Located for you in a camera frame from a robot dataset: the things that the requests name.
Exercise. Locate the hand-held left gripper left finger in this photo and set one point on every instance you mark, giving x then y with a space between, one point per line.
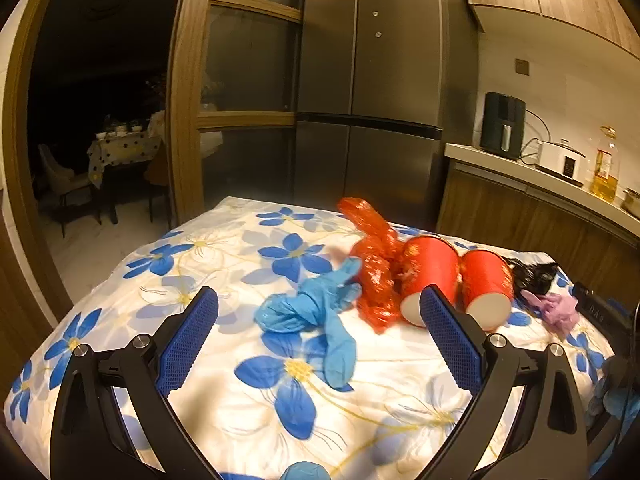
187 340

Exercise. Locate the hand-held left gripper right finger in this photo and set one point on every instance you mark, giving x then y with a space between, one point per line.
452 340

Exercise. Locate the small pale purple plastic bag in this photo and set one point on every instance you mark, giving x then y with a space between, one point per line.
560 312

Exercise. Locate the red paper cup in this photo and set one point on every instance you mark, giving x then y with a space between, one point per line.
485 280
430 265

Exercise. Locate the small black plastic bag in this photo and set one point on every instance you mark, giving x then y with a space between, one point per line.
535 275

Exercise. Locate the red crinkled plastic bag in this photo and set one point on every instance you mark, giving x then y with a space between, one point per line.
375 270

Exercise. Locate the small blue plastic bag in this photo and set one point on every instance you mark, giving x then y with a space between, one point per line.
300 310

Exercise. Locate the person's right hand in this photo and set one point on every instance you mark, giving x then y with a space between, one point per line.
607 390

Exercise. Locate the person's left hand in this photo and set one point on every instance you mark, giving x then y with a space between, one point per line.
305 472

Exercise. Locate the blue floral white tablecloth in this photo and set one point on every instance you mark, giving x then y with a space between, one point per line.
225 425

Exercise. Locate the steel mixing bowl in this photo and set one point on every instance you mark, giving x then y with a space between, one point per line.
632 202

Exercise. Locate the wooden lower cabinets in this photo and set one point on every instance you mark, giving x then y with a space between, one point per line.
500 210

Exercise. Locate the cooking oil bottle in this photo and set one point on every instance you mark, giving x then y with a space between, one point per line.
606 175

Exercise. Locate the white rice cooker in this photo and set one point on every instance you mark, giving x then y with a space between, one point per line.
557 160

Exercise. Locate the white kitchen countertop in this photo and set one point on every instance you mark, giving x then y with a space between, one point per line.
500 160

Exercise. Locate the polka dot dining table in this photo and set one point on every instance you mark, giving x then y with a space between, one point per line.
120 150

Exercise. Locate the dining chair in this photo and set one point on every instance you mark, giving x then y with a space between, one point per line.
60 175

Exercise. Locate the black air fryer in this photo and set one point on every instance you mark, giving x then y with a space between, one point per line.
502 120

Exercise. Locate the wooden glass panel door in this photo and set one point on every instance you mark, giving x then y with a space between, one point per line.
185 110

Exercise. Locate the dark steel refrigerator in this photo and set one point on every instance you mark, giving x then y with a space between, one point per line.
375 85

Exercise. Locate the brown wall switch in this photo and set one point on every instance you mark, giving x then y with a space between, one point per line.
522 67

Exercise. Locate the wooden doorway frame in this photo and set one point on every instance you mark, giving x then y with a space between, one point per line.
25 110

